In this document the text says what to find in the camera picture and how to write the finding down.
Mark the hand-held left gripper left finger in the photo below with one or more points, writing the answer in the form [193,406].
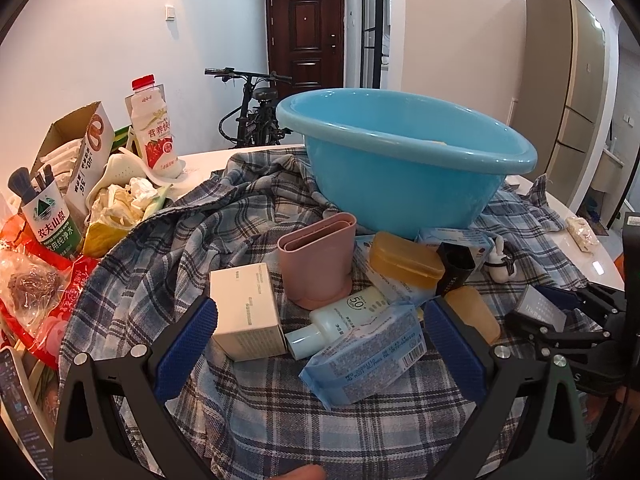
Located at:
[186,345]

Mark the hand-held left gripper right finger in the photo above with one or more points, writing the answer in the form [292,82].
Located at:
[454,350]

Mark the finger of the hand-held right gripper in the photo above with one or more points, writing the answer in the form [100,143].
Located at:
[562,296]
[542,332]

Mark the grey card box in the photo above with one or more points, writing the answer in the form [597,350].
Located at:
[542,310]

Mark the blue plastic basin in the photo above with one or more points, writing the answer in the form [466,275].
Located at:
[400,180]

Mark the person's left hand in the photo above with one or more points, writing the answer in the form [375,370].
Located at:
[300,474]

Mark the tan soap bar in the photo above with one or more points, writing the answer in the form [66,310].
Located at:
[475,312]

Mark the white sticker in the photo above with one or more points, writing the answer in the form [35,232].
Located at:
[598,267]

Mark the clear snack packet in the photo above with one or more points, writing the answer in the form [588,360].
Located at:
[582,232]

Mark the white carton box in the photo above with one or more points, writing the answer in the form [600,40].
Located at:
[245,310]

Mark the small white figurine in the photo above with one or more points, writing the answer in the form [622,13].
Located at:
[500,267]

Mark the small black box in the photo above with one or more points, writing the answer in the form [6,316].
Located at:
[455,270]

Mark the blue wet wipes packet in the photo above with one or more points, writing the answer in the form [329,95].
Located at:
[365,360]

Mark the yellow soap box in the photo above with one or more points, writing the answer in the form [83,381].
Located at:
[405,260]

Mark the pale blue sunscreen bottle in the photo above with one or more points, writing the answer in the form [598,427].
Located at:
[340,317]

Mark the plaid cloth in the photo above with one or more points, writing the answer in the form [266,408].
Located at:
[280,420]

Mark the red plastic bag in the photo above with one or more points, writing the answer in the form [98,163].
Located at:
[77,270]

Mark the beige low cabinet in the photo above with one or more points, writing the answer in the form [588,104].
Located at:
[607,170]

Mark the yellow snack bag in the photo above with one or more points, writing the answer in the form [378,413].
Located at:
[102,237]

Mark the pink toothbrush holder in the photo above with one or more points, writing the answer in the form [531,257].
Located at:
[315,265]

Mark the crumpled pale wrapper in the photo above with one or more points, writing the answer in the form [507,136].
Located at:
[117,205]

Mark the clear bag with scrubber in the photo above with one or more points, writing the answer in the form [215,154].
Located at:
[30,287]

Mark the dark printed box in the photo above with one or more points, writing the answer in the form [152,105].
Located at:
[20,400]

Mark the green label cut bottle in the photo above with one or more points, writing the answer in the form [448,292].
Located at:
[50,225]

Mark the white perforated clog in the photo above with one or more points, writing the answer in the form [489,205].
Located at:
[125,165]

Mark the beige refrigerator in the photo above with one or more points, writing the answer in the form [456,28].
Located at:
[560,85]

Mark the red cap milk bottle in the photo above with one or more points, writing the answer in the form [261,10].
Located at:
[157,135]

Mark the open cardboard box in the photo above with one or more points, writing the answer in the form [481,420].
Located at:
[95,150]

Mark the dark makeup brushes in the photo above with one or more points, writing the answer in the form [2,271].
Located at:
[44,177]

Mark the white paper sachets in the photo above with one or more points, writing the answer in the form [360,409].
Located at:
[62,160]

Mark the grey makeup brush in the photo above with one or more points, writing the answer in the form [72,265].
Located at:
[21,182]

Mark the black bicycle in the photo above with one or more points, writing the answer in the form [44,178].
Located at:
[260,110]

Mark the brown entrance door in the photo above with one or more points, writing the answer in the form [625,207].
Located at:
[305,35]

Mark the black framed glass door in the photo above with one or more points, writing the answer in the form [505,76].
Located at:
[375,20]

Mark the white light switch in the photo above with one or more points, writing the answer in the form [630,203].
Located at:
[170,13]

